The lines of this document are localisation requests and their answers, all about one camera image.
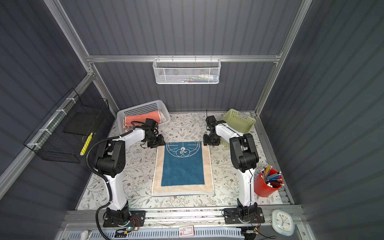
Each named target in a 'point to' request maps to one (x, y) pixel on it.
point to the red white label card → (186, 231)
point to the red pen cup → (267, 182)
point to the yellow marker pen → (86, 144)
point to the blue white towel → (183, 168)
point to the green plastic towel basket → (238, 121)
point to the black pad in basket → (81, 123)
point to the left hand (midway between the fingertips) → (162, 144)
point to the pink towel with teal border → (136, 120)
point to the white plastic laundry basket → (157, 105)
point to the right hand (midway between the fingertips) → (209, 144)
